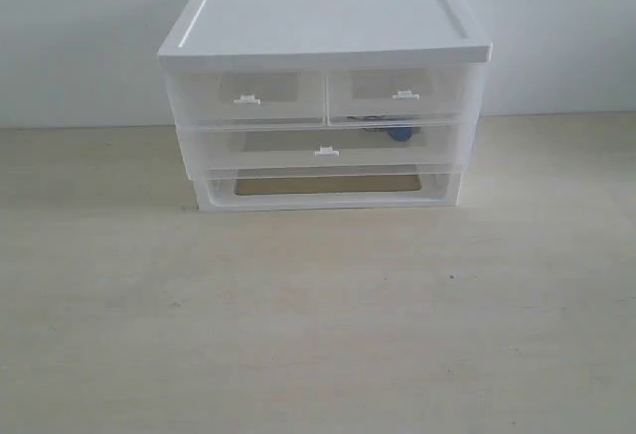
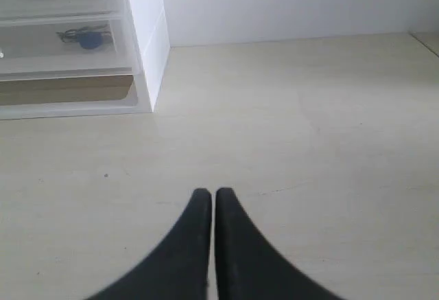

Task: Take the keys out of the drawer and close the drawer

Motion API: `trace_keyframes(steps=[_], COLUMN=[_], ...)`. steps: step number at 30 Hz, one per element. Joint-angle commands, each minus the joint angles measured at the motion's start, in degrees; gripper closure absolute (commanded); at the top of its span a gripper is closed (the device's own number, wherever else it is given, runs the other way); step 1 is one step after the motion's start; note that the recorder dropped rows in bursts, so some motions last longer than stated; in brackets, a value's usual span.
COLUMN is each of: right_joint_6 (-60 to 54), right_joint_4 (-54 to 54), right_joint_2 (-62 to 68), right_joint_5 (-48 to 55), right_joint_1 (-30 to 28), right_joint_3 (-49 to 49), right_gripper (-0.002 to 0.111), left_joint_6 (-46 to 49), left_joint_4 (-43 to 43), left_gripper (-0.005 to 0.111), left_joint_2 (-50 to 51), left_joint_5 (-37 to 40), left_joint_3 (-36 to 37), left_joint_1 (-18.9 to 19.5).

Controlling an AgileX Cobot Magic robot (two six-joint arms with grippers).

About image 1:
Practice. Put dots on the clear wide drawer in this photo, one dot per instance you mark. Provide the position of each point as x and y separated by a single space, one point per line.
208 153

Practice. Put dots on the key bunch with blue fob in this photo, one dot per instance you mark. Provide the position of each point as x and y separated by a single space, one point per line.
399 134

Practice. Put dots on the white plastic drawer cabinet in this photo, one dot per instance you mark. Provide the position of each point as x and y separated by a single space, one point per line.
327 36

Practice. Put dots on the clear upper left drawer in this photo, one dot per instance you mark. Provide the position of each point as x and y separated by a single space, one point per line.
223 99

